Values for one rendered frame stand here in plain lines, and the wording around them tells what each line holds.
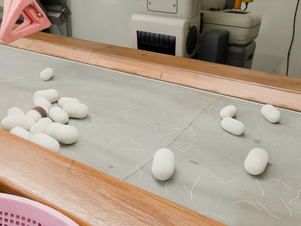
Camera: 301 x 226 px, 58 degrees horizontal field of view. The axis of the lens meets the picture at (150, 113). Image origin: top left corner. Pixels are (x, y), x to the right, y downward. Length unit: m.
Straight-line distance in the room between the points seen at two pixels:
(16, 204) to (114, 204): 0.07
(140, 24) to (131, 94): 0.61
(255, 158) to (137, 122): 0.16
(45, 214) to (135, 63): 0.41
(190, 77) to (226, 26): 0.72
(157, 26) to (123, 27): 1.90
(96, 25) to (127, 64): 2.56
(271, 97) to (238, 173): 0.22
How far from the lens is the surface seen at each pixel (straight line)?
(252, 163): 0.29
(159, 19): 1.01
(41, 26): 0.50
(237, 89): 0.49
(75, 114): 0.37
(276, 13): 2.35
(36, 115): 0.37
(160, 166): 0.26
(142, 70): 0.55
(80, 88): 0.49
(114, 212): 0.21
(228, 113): 0.39
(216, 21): 1.23
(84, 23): 3.23
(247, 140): 0.36
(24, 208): 0.22
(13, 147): 0.29
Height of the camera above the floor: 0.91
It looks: 26 degrees down
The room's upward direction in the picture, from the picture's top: 3 degrees clockwise
